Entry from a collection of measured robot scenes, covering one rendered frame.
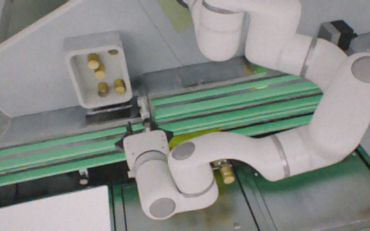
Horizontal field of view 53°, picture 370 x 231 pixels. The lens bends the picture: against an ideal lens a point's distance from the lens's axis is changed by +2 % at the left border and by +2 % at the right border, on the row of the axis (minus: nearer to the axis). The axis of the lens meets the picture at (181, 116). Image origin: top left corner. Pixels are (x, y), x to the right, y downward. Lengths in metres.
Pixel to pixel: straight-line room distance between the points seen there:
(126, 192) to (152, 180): 0.59
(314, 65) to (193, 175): 0.33
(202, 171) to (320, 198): 0.75
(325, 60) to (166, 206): 0.42
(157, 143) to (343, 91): 0.40
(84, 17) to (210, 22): 0.50
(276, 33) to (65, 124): 0.82
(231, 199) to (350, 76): 0.69
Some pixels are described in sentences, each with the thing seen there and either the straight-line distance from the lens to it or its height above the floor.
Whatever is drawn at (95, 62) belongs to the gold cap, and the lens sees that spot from 1.18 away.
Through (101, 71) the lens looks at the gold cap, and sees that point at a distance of 1.20.
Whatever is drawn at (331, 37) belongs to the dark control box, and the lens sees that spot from 1.37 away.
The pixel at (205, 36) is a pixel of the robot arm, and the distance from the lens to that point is 0.80.
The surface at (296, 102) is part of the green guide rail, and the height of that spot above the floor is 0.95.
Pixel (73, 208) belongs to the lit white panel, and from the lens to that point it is 1.31.
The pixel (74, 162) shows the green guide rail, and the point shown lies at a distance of 1.31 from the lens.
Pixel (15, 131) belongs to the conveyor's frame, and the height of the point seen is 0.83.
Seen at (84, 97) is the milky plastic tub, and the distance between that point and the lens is 1.27.
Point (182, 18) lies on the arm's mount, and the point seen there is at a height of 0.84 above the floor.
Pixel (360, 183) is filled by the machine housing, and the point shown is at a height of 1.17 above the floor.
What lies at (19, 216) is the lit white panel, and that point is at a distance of 1.36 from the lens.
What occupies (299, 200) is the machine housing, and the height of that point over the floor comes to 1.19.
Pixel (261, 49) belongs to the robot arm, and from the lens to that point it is 0.77.
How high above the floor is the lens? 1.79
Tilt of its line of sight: 45 degrees down
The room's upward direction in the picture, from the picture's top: 163 degrees clockwise
